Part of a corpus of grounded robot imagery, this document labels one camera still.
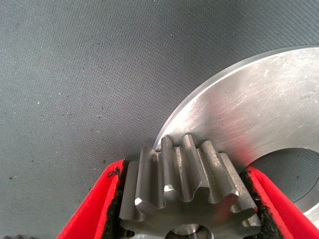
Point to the large steel gear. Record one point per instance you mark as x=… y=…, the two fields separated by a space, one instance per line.
x=189 y=174

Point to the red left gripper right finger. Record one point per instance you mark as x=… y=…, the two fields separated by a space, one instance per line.
x=281 y=214

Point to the round metal plate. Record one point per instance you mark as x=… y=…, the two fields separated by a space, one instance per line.
x=249 y=112

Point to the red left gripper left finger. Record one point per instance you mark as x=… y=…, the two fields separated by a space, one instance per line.
x=92 y=204

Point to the dark grey table cloth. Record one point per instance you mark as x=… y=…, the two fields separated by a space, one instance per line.
x=74 y=74

